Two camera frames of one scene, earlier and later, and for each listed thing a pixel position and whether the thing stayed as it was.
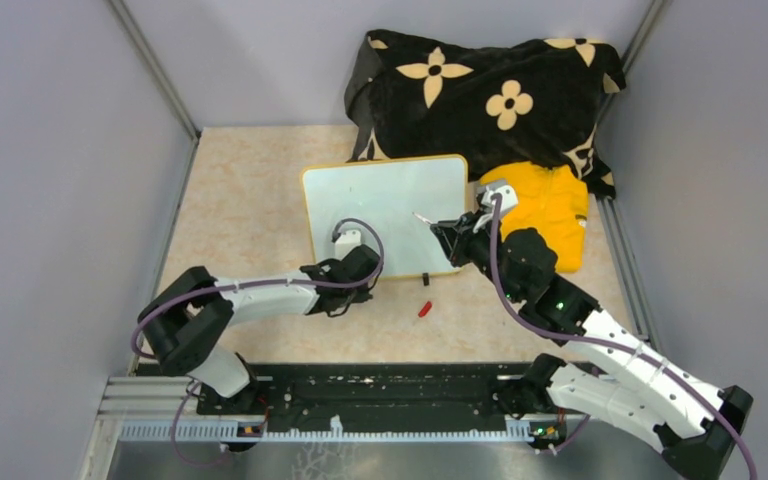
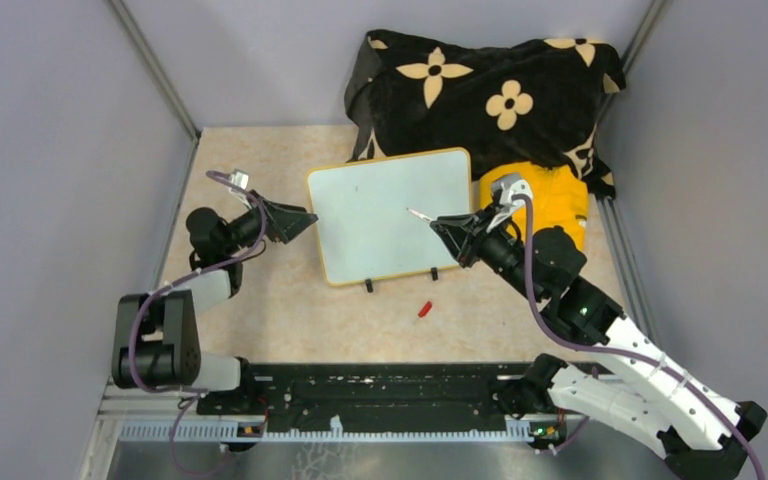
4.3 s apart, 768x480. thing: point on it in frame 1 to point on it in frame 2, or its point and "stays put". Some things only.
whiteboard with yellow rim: (387, 194) stays put
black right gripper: (458, 237) stays put
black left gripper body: (359, 295) to (269, 227)
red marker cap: (426, 308) stays put
